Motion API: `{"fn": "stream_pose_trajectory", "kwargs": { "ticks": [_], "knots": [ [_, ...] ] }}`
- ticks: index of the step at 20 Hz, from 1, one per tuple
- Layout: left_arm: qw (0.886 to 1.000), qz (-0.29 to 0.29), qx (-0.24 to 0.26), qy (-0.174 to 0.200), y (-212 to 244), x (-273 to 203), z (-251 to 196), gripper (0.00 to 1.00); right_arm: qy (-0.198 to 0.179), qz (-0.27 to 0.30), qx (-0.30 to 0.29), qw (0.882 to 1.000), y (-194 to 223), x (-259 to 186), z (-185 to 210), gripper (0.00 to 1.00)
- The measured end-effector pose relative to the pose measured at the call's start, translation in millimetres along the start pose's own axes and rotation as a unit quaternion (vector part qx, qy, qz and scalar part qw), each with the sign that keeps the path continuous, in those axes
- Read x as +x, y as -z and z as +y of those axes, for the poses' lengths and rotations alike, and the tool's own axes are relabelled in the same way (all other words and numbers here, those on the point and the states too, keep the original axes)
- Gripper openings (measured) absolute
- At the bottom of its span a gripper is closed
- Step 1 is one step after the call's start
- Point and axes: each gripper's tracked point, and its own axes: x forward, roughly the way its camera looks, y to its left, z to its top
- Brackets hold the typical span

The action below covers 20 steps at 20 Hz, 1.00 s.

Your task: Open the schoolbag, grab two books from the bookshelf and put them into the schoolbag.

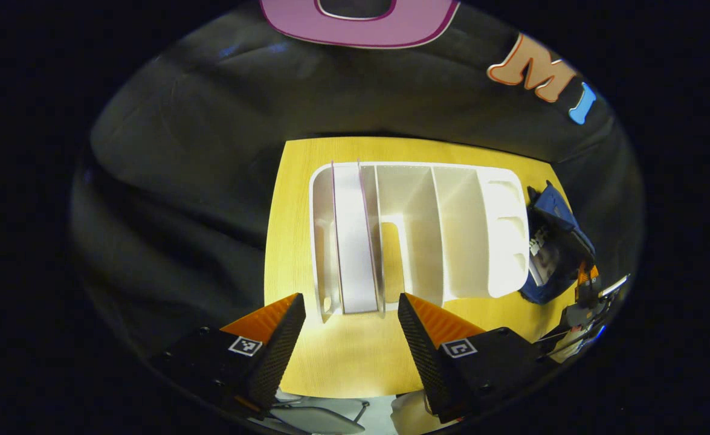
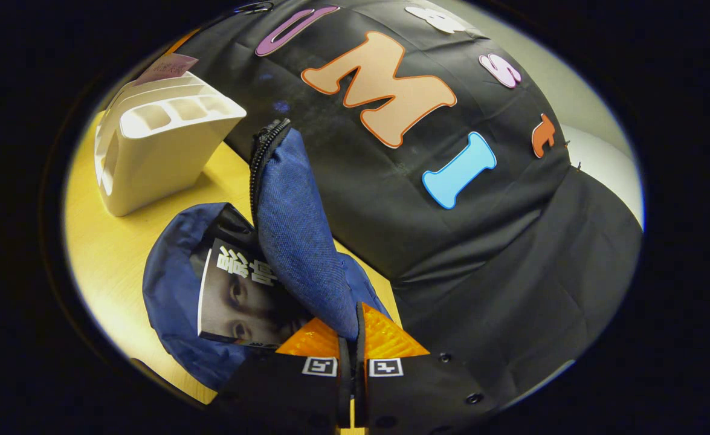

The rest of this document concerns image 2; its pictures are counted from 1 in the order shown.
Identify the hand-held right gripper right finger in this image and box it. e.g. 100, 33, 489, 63
355, 302, 495, 435

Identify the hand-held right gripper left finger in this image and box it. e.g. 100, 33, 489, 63
213, 317, 353, 435

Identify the grey book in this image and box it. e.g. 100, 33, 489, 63
197, 238, 314, 350

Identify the blue schoolbag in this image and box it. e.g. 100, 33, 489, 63
141, 118, 393, 393

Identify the white plastic bookshelf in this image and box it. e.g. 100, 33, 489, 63
93, 71, 248, 218

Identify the pink book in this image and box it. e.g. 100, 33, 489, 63
134, 53, 200, 86

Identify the black backdrop cloth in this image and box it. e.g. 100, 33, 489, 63
173, 0, 644, 411

